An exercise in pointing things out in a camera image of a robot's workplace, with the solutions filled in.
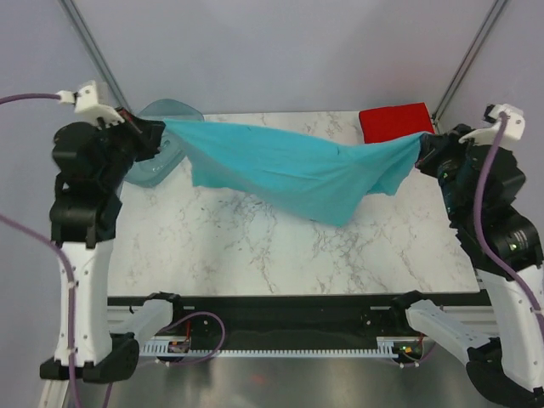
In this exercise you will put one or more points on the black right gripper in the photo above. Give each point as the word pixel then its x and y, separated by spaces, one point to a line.
pixel 435 146

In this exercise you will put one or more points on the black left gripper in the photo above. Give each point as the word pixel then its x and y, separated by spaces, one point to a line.
pixel 148 133

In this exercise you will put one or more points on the teal t shirt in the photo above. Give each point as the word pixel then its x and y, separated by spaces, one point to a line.
pixel 309 177

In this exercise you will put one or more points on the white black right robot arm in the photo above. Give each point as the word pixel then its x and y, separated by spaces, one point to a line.
pixel 479 184

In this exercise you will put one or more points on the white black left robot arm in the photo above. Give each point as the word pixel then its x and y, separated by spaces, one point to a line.
pixel 83 229

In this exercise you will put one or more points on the teal transparent plastic bin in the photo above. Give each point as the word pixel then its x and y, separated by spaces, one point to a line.
pixel 150 173

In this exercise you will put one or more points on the folded red t shirt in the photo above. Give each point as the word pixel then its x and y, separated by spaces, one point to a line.
pixel 392 122

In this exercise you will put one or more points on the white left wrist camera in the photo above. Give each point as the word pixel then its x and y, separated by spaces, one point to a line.
pixel 89 103

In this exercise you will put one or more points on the left aluminium corner post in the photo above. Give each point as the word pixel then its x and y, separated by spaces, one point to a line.
pixel 74 15

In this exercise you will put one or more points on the aluminium corner post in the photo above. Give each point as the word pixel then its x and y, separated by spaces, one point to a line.
pixel 486 27
pixel 74 15

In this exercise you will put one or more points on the right aluminium corner post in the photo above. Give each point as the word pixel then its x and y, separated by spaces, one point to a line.
pixel 486 27

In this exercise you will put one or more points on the aluminium frame rail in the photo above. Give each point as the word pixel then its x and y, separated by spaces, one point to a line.
pixel 478 318

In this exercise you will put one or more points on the white slotted cable duct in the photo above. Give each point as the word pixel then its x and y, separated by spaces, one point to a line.
pixel 385 348

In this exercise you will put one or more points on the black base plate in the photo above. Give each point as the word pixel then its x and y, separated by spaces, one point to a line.
pixel 291 322

